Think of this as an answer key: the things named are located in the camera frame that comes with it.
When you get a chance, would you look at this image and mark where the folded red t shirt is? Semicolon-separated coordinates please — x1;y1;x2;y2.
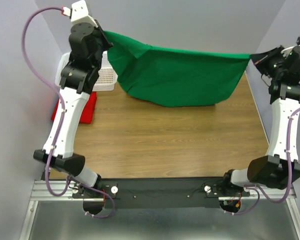
59;89;97;128

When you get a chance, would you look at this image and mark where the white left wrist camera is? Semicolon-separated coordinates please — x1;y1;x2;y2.
62;0;98;27

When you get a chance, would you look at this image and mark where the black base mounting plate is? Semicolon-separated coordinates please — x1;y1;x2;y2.
72;176;251;210

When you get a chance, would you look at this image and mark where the white plastic perforated basket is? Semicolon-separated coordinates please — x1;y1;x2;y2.
55;51;118;92

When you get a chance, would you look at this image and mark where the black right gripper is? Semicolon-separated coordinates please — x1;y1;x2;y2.
249;46;288;80

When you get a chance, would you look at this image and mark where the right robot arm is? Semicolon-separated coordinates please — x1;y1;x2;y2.
220;44;300;196

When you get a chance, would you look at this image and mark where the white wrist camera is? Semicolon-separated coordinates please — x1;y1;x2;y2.
62;0;98;27
280;36;300;57

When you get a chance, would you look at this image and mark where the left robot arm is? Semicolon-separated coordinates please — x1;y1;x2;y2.
33;22;112;198

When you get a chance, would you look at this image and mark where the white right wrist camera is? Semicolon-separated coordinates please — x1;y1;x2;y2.
280;36;300;57

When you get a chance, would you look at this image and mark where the green t shirt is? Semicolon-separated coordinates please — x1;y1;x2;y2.
105;31;250;107

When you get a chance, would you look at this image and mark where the aluminium frame rail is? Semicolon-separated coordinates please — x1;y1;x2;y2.
20;179;300;240

